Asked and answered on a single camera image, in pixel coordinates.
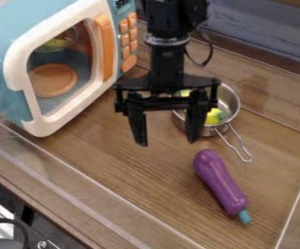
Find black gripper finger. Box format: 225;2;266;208
126;93;147;147
185;90;210;143

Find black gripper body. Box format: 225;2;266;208
114;39;221;114

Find purple toy eggplant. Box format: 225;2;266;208
193;149;251;225

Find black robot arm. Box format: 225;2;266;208
114;0;221;146

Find yellow toy banana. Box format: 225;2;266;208
177;89;227;125

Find orange microwave turntable plate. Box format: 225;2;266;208
28;63;78;97

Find blue toy microwave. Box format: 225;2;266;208
0;0;138;137

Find silver pot with wire handle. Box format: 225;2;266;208
170;83;254;163

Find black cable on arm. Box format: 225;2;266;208
182;28;215;68

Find black cable bottom left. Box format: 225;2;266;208
0;218;30;249

